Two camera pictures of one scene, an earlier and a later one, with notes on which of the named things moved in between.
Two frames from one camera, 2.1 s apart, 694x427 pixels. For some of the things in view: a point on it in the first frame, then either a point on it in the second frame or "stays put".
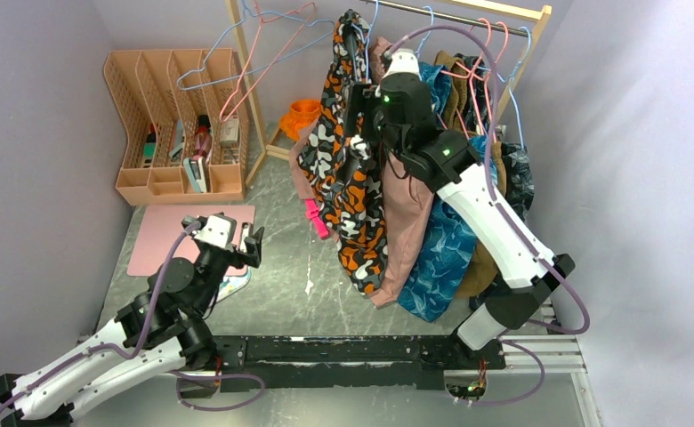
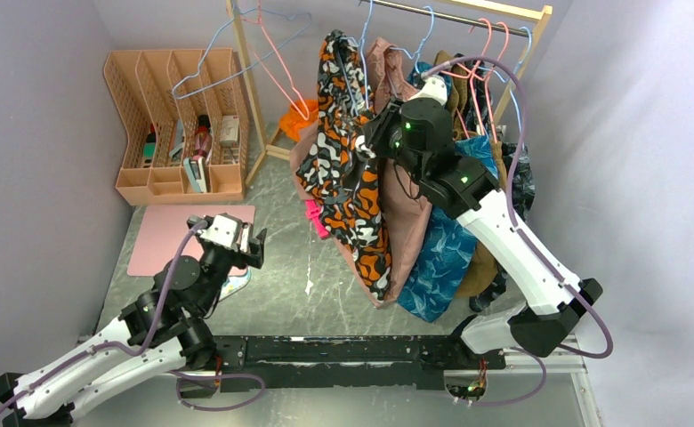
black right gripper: (362, 98) to (376, 129)
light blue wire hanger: (367, 41) to (361, 44)
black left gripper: (252, 253) stays put
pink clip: (312, 210) stays put
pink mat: (160, 227) stays put
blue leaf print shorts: (443, 261) stays put
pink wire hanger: (223, 118) to (259, 21)
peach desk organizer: (183, 118) stays put
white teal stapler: (230, 284) stays put
